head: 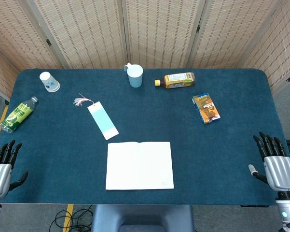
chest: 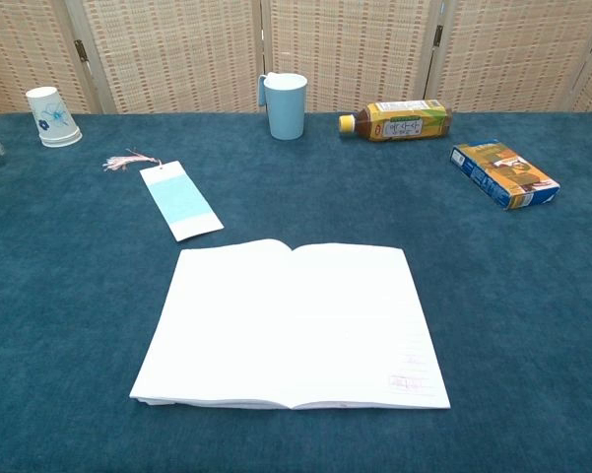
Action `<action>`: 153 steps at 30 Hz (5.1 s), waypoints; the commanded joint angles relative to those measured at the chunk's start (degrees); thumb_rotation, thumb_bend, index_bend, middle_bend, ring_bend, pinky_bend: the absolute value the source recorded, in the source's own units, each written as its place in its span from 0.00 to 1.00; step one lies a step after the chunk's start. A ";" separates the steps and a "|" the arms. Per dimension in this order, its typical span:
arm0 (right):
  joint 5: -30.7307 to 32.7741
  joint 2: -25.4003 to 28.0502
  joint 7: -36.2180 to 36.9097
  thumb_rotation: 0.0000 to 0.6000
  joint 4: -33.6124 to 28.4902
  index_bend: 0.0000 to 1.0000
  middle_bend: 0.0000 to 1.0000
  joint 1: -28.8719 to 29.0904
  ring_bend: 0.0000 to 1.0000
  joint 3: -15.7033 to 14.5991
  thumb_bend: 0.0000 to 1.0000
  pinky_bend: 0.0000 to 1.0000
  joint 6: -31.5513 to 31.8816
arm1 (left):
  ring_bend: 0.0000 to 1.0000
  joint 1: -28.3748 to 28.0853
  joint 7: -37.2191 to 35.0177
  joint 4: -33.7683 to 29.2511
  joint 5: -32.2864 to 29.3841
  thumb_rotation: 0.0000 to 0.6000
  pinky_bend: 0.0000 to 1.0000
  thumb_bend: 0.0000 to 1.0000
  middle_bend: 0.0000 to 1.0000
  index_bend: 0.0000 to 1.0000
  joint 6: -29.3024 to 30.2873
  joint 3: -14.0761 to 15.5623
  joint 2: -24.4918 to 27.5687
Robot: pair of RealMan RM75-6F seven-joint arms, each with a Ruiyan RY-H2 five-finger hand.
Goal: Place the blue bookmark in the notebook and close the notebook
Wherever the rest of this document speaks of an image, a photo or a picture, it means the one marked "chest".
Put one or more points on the white notebook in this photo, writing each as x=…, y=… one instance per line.
x=290, y=325

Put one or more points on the teal blue table cloth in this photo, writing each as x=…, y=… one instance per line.
x=79, y=320

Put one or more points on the white flower-print paper cup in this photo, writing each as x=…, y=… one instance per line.
x=54, y=118

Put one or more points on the light blue tasselled bookmark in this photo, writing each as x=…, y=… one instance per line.
x=179, y=199

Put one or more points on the yellow-label tea bottle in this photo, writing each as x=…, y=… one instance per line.
x=404, y=123

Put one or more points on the dark metal screen hinge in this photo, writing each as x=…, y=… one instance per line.
x=439, y=35
x=82, y=50

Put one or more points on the light blue plastic mug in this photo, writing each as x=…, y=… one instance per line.
x=285, y=111

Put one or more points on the blue and orange snack box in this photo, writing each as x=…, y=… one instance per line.
x=502, y=172

